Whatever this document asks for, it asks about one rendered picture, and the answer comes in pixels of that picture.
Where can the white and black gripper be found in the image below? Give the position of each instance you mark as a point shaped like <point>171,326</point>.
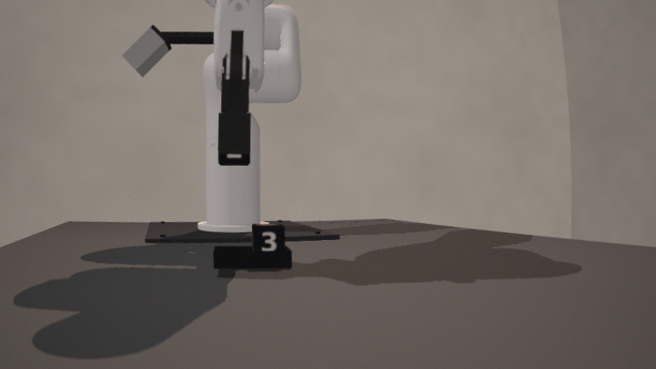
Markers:
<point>248,27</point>

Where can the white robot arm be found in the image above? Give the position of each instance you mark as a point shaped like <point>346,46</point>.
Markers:
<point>233,199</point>

